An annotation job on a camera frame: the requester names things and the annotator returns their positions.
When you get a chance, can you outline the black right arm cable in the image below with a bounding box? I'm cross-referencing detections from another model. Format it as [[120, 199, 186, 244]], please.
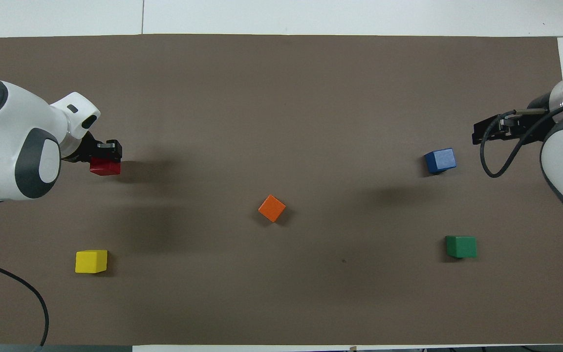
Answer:
[[479, 98, 563, 178]]

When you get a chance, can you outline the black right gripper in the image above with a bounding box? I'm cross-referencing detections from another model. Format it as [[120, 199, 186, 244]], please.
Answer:
[[472, 95, 556, 145]]

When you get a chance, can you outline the orange cube block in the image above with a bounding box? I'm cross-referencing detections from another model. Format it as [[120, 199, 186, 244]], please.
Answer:
[[258, 195, 286, 223]]

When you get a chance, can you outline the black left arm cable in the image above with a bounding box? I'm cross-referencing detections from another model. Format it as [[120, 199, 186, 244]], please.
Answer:
[[0, 258, 49, 347]]

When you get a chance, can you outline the blue cube block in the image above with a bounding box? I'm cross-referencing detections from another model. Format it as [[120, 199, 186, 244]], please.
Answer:
[[424, 148, 457, 175]]

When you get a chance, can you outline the brown table mat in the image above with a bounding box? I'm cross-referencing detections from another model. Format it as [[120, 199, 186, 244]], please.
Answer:
[[0, 33, 563, 347]]

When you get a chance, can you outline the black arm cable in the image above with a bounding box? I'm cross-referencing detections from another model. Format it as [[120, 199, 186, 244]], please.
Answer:
[[479, 98, 563, 178], [0, 258, 49, 347]]

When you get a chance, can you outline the yellow cube block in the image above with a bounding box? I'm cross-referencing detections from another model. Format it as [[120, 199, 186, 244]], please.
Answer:
[[75, 250, 108, 274]]

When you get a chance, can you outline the red cube block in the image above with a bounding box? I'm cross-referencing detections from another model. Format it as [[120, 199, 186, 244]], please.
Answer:
[[90, 156, 121, 176]]

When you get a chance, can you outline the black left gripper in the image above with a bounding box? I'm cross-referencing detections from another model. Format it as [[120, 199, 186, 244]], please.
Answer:
[[62, 131, 123, 164]]

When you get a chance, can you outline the green cube block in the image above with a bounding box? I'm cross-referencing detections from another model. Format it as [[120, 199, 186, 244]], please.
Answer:
[[446, 236, 477, 259]]

